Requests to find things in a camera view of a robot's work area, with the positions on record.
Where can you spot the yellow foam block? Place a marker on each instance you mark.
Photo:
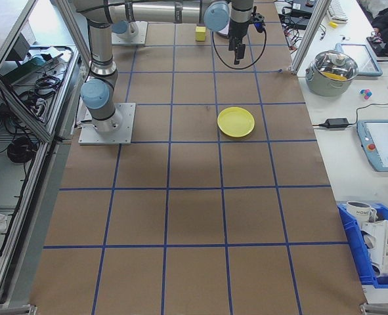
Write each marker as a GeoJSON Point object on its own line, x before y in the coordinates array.
{"type": "Point", "coordinates": [200, 34]}

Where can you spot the V-shaped metal bar frame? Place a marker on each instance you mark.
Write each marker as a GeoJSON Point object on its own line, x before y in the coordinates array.
{"type": "Point", "coordinates": [23, 226]}

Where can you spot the black hub with red plugs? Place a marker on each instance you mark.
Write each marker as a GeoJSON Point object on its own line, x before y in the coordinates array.
{"type": "Point", "coordinates": [292, 39]}

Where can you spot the large black power brick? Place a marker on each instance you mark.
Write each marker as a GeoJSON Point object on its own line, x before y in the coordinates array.
{"type": "Point", "coordinates": [300, 23]}

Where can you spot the glass pot lid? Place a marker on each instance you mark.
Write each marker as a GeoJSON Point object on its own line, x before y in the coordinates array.
{"type": "Point", "coordinates": [325, 65]}

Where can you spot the grey box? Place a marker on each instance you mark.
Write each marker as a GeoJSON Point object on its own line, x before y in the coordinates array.
{"type": "Point", "coordinates": [18, 49]}

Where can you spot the black computer with white label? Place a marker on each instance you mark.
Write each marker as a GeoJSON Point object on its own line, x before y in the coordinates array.
{"type": "Point", "coordinates": [302, 10]}

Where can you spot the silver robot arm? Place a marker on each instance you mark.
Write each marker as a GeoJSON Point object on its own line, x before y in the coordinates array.
{"type": "Point", "coordinates": [100, 49]}
{"type": "Point", "coordinates": [119, 27]}

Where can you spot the silver aluminium profile bar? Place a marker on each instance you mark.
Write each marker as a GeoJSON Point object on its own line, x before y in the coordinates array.
{"type": "Point", "coordinates": [384, 310]}
{"type": "Point", "coordinates": [13, 310]}

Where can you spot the white square base plate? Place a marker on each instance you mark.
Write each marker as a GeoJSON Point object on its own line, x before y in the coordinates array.
{"type": "Point", "coordinates": [126, 133]}
{"type": "Point", "coordinates": [142, 37]}

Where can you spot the white keyboard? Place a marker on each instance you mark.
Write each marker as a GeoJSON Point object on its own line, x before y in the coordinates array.
{"type": "Point", "coordinates": [336, 10]}

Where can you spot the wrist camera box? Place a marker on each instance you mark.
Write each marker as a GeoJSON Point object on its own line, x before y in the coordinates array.
{"type": "Point", "coordinates": [257, 21]}

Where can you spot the small black power adapter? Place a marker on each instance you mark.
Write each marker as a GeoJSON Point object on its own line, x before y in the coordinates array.
{"type": "Point", "coordinates": [336, 123]}

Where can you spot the steel cooking pot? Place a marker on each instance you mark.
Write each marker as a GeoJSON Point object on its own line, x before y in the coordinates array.
{"type": "Point", "coordinates": [325, 88]}

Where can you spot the white mug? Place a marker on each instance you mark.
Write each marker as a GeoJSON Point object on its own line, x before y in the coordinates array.
{"type": "Point", "coordinates": [357, 213]}

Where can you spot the pink blue ball cluster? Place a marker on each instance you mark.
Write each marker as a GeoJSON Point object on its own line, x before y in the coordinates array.
{"type": "Point", "coordinates": [366, 93]}

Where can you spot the silver aluminium post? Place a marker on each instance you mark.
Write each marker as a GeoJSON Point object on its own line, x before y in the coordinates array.
{"type": "Point", "coordinates": [75, 33]}
{"type": "Point", "coordinates": [308, 39]}

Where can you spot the white power strip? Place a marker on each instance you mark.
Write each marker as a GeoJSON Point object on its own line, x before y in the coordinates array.
{"type": "Point", "coordinates": [39, 108]}

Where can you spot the blue plastic bin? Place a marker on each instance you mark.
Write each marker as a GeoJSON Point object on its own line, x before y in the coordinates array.
{"type": "Point", "coordinates": [351, 249]}

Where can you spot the yellow plate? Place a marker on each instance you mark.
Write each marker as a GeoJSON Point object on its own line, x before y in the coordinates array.
{"type": "Point", "coordinates": [236, 122]}

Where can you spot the green board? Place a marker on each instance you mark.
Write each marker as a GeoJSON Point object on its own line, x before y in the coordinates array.
{"type": "Point", "coordinates": [33, 67]}

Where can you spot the small yellow box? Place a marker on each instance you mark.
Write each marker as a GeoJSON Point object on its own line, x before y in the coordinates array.
{"type": "Point", "coordinates": [333, 24]}

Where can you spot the yellow item inside pot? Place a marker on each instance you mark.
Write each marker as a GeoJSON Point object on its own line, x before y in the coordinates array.
{"type": "Point", "coordinates": [336, 76]}

